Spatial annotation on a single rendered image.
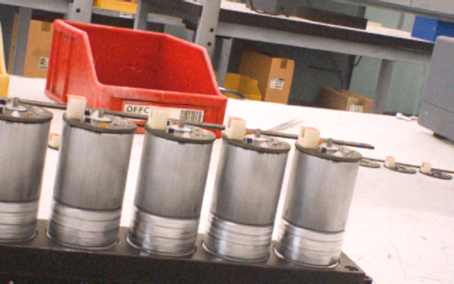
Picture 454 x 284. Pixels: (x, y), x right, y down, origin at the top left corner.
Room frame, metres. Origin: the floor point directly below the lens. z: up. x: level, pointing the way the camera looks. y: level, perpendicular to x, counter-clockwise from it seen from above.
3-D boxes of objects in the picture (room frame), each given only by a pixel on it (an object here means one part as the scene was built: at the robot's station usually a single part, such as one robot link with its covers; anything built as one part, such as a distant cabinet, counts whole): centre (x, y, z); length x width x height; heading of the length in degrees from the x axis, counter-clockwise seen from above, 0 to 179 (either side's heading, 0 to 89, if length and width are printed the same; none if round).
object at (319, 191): (0.30, -0.04, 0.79); 0.02 x 0.02 x 0.05
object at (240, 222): (0.29, -0.01, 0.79); 0.02 x 0.02 x 0.05
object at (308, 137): (0.30, -0.03, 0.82); 0.01 x 0.01 x 0.01; 17
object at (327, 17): (3.28, -0.31, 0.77); 0.24 x 0.16 x 0.04; 118
